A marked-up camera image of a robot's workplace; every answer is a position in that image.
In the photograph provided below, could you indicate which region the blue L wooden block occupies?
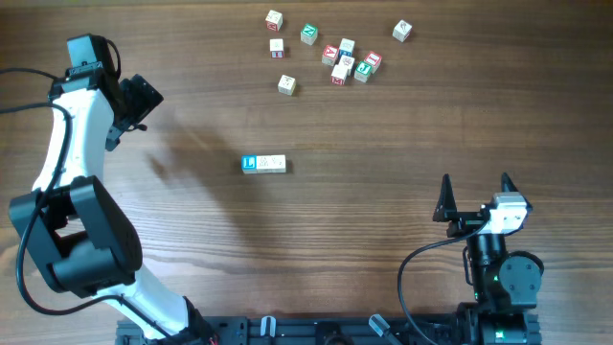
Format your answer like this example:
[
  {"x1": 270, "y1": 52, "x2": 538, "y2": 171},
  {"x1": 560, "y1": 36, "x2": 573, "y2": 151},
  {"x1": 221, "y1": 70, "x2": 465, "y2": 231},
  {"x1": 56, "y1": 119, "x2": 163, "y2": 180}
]
[{"x1": 240, "y1": 155, "x2": 258, "y2": 174}]

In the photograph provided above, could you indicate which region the wooden block letter M outline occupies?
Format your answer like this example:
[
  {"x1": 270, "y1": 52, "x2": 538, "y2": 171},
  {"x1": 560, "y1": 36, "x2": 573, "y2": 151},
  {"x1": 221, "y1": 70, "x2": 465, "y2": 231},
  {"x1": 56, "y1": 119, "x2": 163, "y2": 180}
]
[{"x1": 256, "y1": 155, "x2": 272, "y2": 173}]

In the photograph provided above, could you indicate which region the wooden block yellow picture side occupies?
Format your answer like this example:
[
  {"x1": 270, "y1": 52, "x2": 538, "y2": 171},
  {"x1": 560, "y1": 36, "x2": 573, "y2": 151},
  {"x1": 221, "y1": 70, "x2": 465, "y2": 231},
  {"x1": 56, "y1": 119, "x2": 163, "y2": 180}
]
[{"x1": 269, "y1": 154, "x2": 286, "y2": 173}]

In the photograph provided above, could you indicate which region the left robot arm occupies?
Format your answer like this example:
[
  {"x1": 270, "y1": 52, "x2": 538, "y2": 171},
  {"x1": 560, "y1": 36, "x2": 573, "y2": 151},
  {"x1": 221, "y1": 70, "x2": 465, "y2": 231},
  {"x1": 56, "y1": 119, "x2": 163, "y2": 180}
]
[{"x1": 9, "y1": 34, "x2": 218, "y2": 344}]

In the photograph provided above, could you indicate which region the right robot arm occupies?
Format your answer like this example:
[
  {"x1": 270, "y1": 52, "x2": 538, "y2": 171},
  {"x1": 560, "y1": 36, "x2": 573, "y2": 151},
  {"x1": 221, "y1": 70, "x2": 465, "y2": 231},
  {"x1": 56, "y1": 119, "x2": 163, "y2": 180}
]
[{"x1": 433, "y1": 173, "x2": 544, "y2": 345}]

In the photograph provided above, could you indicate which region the block with number six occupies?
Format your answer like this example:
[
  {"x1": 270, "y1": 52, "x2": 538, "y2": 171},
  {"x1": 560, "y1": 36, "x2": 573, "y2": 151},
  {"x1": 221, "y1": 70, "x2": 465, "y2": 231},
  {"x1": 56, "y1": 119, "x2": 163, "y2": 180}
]
[{"x1": 269, "y1": 38, "x2": 285, "y2": 58}]

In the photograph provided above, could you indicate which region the red-sided block top left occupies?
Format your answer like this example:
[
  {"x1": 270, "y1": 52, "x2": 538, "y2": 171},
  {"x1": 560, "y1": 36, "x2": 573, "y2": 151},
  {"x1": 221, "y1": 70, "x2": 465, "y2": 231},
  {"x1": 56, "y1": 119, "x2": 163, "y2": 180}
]
[{"x1": 265, "y1": 10, "x2": 284, "y2": 32}]

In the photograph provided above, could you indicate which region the green J wooden block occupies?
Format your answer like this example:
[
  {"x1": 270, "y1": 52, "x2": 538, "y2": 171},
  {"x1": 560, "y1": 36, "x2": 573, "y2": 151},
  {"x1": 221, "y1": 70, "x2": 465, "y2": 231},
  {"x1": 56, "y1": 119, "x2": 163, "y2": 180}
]
[{"x1": 353, "y1": 61, "x2": 373, "y2": 82}]

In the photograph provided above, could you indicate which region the red I wooden block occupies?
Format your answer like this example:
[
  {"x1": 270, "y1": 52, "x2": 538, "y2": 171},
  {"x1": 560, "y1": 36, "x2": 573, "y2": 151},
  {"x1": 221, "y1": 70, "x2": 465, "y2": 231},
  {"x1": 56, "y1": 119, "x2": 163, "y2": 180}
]
[{"x1": 364, "y1": 51, "x2": 382, "y2": 74}]

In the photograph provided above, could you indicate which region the red M wooden block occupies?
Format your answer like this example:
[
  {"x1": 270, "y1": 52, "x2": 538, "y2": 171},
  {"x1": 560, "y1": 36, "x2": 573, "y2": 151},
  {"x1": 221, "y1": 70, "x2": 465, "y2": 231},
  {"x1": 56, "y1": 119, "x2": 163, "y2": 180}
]
[{"x1": 330, "y1": 64, "x2": 348, "y2": 85}]

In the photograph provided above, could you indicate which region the centre picture wooden block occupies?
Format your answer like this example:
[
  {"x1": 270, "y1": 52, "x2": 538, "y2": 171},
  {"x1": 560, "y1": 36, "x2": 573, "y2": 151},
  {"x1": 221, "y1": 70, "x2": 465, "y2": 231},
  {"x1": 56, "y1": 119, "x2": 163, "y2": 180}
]
[{"x1": 338, "y1": 55, "x2": 355, "y2": 76}]

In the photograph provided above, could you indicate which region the green N wooden block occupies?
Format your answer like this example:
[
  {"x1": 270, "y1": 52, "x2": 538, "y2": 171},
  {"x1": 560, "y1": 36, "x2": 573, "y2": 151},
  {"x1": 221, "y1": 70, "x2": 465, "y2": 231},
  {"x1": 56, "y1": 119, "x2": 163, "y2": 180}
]
[{"x1": 301, "y1": 23, "x2": 319, "y2": 46}]

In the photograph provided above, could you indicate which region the plain block far right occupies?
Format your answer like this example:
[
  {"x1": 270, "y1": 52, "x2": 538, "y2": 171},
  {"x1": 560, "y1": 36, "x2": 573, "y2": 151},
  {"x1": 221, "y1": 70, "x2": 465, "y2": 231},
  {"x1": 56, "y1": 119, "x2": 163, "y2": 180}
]
[{"x1": 393, "y1": 19, "x2": 413, "y2": 42}]

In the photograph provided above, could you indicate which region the blue-sided wooden block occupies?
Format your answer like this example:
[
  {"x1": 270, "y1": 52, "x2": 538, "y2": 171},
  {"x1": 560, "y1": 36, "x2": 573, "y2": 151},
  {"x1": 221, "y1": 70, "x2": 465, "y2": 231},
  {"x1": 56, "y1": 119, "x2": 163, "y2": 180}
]
[{"x1": 339, "y1": 38, "x2": 355, "y2": 57}]

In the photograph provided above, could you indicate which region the red A wooden block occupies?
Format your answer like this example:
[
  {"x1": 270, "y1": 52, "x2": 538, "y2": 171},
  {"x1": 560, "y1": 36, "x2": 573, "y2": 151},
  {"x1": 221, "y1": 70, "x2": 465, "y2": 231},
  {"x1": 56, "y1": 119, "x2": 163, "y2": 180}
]
[{"x1": 322, "y1": 45, "x2": 339, "y2": 66}]

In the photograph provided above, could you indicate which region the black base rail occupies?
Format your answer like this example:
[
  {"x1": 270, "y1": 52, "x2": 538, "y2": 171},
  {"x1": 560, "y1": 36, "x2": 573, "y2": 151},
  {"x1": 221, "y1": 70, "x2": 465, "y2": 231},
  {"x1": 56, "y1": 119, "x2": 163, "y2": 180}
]
[{"x1": 114, "y1": 313, "x2": 542, "y2": 345}]

